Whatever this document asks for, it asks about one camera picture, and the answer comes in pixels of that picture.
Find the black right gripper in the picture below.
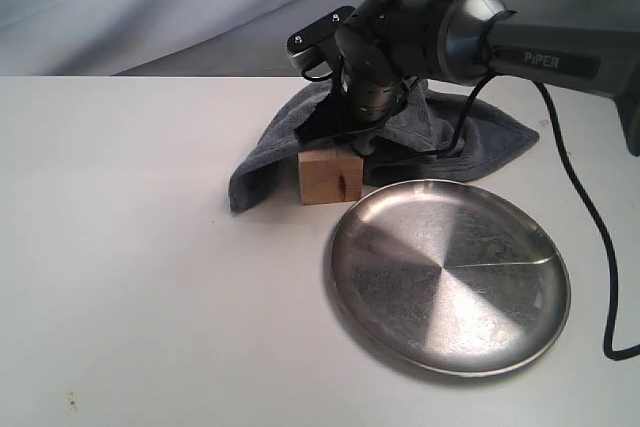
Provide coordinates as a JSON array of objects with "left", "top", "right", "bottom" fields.
[{"left": 294, "top": 31, "right": 414, "bottom": 156}]

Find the wooden block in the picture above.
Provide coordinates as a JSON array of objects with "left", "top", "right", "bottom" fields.
[{"left": 297, "top": 147, "right": 364, "bottom": 205}]

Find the grey fleece towel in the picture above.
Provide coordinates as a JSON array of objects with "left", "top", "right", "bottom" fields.
[{"left": 228, "top": 82, "right": 539, "bottom": 214}]

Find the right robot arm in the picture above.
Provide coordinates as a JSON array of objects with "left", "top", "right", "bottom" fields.
[{"left": 287, "top": 0, "right": 639, "bottom": 154}]

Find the round steel plate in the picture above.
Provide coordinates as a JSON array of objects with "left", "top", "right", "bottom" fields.
[{"left": 326, "top": 180, "right": 571, "bottom": 378}]

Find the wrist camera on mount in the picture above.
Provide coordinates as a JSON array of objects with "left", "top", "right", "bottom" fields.
[{"left": 286, "top": 6, "right": 355, "bottom": 82}]

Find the black cable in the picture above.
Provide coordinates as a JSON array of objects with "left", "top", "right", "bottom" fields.
[{"left": 354, "top": 0, "right": 640, "bottom": 362}]

